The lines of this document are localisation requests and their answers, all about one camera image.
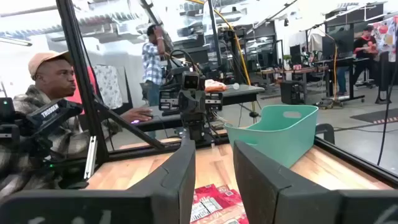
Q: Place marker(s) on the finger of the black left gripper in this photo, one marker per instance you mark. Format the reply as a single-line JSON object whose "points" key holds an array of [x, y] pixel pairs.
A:
{"points": [[199, 105], [185, 105]]}

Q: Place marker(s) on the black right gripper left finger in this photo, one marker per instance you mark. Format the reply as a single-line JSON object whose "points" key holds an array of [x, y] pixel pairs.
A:
{"points": [[174, 186]]}

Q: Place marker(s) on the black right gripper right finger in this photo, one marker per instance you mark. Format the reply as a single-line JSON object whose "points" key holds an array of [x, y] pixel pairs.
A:
{"points": [[264, 193]]}

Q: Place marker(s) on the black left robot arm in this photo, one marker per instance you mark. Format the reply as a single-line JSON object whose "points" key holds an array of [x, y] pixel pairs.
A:
{"points": [[194, 130]]}

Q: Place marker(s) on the orange snack bag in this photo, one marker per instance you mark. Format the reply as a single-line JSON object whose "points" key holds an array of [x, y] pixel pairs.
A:
{"points": [[214, 86]]}

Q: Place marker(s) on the person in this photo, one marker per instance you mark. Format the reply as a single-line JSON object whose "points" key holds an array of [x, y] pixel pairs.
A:
{"points": [[152, 65], [53, 77], [362, 46]]}

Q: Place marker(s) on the clear plastic bottle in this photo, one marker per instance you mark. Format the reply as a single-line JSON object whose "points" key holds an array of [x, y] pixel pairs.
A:
{"points": [[234, 86]]}

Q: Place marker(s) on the teal plastic basket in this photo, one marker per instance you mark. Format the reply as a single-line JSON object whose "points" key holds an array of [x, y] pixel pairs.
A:
{"points": [[280, 140]]}

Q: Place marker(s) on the white floral cloth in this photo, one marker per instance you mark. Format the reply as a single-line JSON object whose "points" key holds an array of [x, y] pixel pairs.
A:
{"points": [[109, 87]]}

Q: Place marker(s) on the red cloth panel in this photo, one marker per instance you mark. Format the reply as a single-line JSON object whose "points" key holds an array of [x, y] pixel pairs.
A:
{"points": [[92, 81]]}

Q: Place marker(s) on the black computer tower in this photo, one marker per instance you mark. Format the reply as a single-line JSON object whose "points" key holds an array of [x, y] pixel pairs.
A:
{"points": [[292, 93]]}

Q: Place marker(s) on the wooden table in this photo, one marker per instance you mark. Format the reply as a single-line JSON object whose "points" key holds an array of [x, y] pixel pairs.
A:
{"points": [[292, 70]]}

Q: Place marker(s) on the black floor mat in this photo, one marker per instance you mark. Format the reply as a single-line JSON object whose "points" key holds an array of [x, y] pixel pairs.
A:
{"points": [[373, 115]]}

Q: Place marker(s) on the black standing desk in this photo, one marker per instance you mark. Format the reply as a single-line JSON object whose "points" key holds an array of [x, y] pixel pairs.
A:
{"points": [[339, 61]]}

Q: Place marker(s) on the black monitor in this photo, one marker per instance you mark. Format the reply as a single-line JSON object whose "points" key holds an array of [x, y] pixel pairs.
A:
{"points": [[339, 43]]}

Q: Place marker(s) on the colourful floral cloth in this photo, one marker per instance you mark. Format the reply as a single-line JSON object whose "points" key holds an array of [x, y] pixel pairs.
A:
{"points": [[385, 34]]}

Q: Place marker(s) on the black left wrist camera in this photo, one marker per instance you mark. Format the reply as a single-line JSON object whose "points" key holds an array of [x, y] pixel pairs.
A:
{"points": [[191, 81]]}

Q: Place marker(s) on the black metal rig frame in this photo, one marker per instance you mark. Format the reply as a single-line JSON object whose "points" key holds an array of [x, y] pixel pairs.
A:
{"points": [[79, 77]]}

